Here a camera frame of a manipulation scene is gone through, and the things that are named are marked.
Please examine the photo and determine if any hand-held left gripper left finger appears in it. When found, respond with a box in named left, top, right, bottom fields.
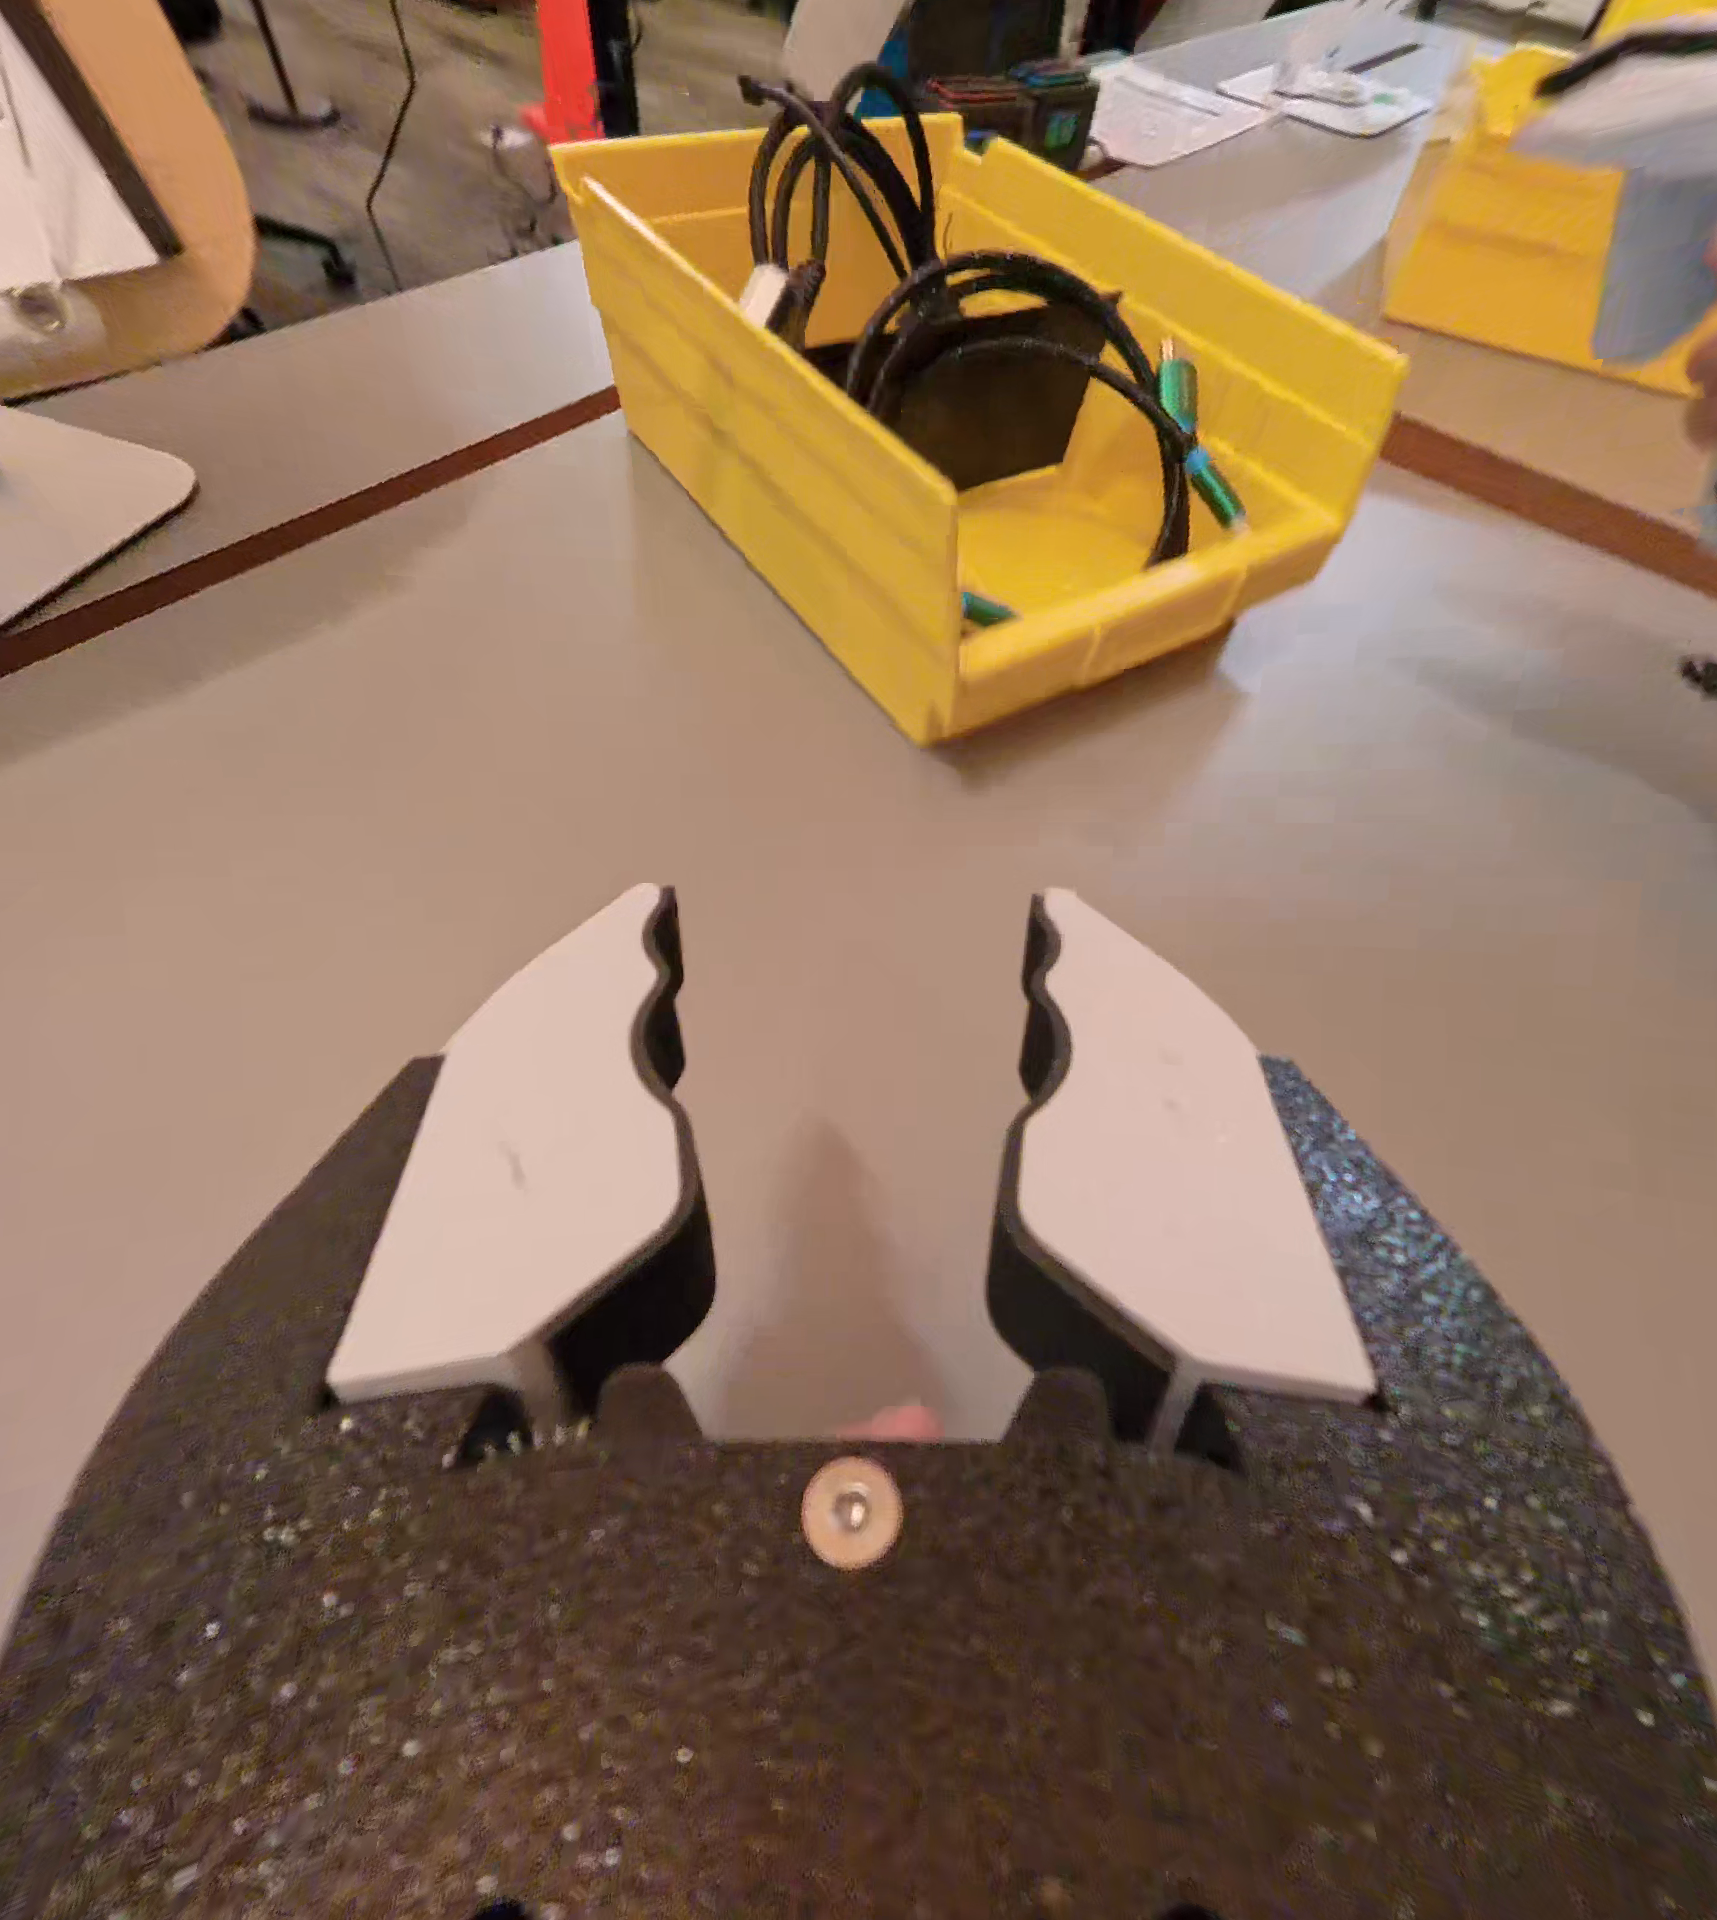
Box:
left=325, top=882, right=720, bottom=1425

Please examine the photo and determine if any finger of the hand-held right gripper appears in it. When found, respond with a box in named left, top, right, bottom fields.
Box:
left=1512, top=27, right=1717, bottom=175

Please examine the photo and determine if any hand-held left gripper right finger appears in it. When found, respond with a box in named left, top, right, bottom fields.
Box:
left=984, top=885, right=1381, bottom=1455

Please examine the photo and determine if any grey side desk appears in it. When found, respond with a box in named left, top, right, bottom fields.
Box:
left=0, top=240, right=623, bottom=726

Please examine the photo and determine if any white packet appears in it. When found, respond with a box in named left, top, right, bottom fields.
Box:
left=1219, top=56, right=1436, bottom=140

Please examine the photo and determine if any grey table with papers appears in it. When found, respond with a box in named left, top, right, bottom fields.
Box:
left=1082, top=0, right=1611, bottom=311

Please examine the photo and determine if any white paper sheet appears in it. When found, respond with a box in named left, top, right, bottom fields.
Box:
left=1098, top=60, right=1272, bottom=169

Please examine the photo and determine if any black box with coloured items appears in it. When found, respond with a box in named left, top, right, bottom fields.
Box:
left=924, top=56, right=1102, bottom=161

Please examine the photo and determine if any silver monitor stand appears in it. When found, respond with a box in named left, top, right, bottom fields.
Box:
left=0, top=285, right=201, bottom=700

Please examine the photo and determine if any tan wooden chair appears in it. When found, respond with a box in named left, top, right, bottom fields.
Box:
left=41, top=0, right=260, bottom=355

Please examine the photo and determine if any red cone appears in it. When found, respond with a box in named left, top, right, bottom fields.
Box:
left=535, top=0, right=608, bottom=145

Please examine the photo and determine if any black cable with green plugs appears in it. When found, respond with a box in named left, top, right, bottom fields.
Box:
left=843, top=253, right=1251, bottom=632

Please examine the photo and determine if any yellow plastic bin with cables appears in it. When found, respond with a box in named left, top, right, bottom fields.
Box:
left=551, top=133, right=1407, bottom=748

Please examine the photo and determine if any black cable with white plug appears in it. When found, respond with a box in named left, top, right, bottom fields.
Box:
left=734, top=67, right=953, bottom=355

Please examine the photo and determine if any thin black floor cable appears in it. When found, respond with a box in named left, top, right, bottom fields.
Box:
left=361, top=0, right=423, bottom=291

